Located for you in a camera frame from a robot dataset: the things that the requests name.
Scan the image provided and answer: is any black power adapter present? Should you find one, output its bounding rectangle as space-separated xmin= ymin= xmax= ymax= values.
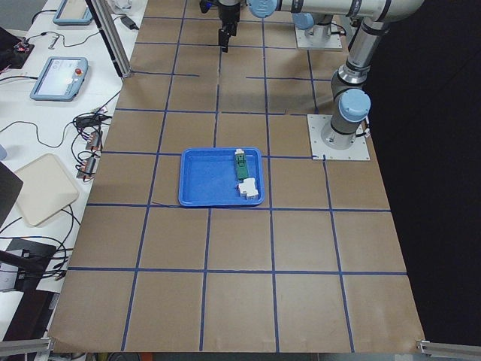
xmin=120 ymin=15 xmax=139 ymax=30

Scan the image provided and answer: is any white circuit breaker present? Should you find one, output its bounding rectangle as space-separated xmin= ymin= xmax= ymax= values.
xmin=237 ymin=177 xmax=259 ymax=200

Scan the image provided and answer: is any aluminium frame post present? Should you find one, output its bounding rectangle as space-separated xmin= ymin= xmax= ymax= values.
xmin=86 ymin=0 xmax=132 ymax=78

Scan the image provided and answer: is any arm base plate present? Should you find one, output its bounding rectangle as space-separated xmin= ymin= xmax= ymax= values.
xmin=295 ymin=23 xmax=343 ymax=51
xmin=307 ymin=114 xmax=371 ymax=161

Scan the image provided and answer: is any blue plastic tray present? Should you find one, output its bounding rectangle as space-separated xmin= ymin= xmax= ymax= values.
xmin=178 ymin=147 xmax=265 ymax=208

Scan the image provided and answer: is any teach pendant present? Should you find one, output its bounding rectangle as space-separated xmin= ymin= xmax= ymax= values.
xmin=30 ymin=56 xmax=89 ymax=102
xmin=53 ymin=0 xmax=92 ymax=26

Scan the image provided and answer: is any near teach pendant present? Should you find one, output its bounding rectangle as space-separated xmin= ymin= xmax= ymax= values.
xmin=30 ymin=56 xmax=89 ymax=102

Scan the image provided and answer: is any green terminal block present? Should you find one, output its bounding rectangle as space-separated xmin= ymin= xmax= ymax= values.
xmin=234 ymin=148 xmax=249 ymax=181

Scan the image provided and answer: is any far teach pendant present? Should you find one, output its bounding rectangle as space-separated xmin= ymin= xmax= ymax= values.
xmin=53 ymin=0 xmax=92 ymax=26

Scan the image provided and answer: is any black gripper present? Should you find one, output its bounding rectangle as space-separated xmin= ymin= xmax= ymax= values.
xmin=218 ymin=4 xmax=241 ymax=53

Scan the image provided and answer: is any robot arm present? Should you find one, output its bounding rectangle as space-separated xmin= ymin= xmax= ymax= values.
xmin=292 ymin=13 xmax=334 ymax=38
xmin=247 ymin=0 xmax=423 ymax=150

